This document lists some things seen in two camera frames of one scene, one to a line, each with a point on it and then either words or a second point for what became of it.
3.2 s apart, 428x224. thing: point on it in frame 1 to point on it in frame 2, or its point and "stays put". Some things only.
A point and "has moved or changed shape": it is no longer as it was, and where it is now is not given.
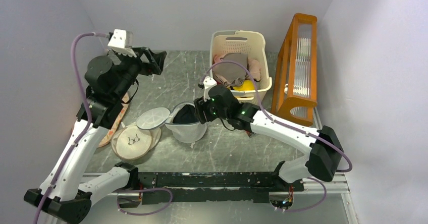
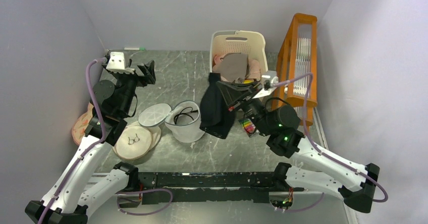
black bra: [186, 114] has moved or changed shape
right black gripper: [201, 110] to [235, 93]
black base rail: [241, 187] stays put
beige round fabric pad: [132, 143] stays put
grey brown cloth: [230, 73] stays put
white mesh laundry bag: [185, 132] stays put
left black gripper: [157, 58] to [148, 76]
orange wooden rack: [295, 95] stays put
